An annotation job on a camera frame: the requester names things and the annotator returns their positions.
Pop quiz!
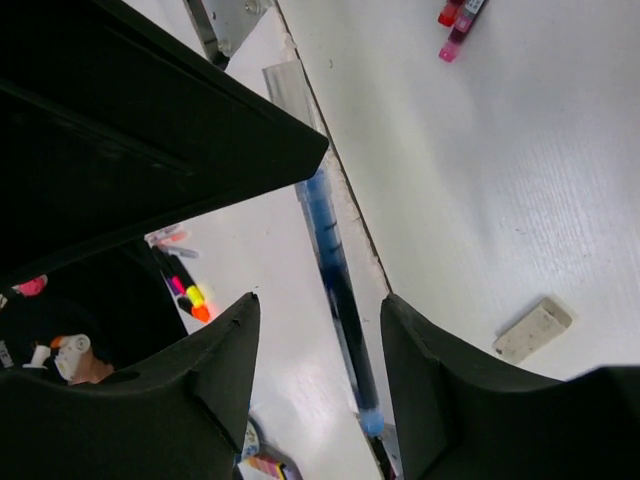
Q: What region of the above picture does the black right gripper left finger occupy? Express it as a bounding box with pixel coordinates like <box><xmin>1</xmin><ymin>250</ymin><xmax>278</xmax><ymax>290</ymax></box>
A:
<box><xmin>1</xmin><ymin>293</ymin><xmax>260</xmax><ymax>479</ymax></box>

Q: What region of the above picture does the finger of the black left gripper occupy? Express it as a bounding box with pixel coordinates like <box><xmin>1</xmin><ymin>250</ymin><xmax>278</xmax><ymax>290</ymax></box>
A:
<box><xmin>1</xmin><ymin>1</ymin><xmax>328</xmax><ymax>287</ymax></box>

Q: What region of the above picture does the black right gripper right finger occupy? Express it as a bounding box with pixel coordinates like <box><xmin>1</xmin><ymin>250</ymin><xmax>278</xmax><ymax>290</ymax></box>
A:
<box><xmin>380</xmin><ymin>294</ymin><xmax>639</xmax><ymax>479</ymax></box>

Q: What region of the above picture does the grey speckled eraser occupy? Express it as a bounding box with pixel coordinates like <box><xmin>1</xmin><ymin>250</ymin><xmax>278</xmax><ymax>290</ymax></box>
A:
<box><xmin>492</xmin><ymin>296</ymin><xmax>576</xmax><ymax>365</ymax></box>

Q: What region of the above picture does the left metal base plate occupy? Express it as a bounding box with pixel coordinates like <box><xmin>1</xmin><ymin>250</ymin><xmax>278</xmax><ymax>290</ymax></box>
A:
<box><xmin>186</xmin><ymin>0</ymin><xmax>276</xmax><ymax>70</ymax></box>

